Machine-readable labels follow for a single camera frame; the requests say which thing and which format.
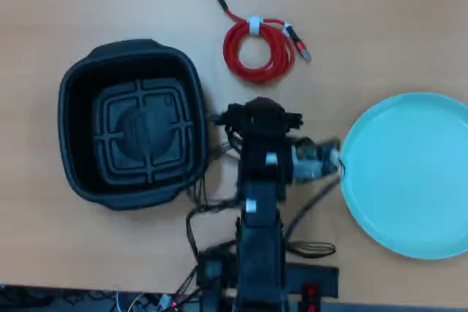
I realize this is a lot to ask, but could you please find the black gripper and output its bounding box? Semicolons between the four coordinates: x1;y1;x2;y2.
241;96;289;140

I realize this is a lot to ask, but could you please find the black charging cable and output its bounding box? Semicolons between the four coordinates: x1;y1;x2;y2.
213;102;305;137

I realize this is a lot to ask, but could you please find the red charging cable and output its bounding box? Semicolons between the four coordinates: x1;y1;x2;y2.
208;0;314;85

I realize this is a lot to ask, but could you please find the black square bowl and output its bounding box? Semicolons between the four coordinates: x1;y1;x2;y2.
57;38;211;211

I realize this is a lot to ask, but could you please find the light blue plate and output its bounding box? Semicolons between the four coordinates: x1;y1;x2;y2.
339;91;468;260

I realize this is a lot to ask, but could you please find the red and black clamp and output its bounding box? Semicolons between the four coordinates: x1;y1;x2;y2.
298;282;323;312

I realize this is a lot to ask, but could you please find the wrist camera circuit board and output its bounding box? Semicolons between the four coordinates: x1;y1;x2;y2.
291;137;347;182

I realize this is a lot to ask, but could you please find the black camera cable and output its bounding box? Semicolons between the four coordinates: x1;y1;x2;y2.
283;175;343;243

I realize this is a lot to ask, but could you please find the brown cable loop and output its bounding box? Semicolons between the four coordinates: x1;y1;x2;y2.
287;240;336;258

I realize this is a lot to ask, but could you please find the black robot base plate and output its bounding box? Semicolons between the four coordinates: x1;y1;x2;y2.
197;241;339;302

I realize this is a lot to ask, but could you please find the coloured wire tangle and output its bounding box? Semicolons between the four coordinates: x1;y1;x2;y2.
116;291;184;312

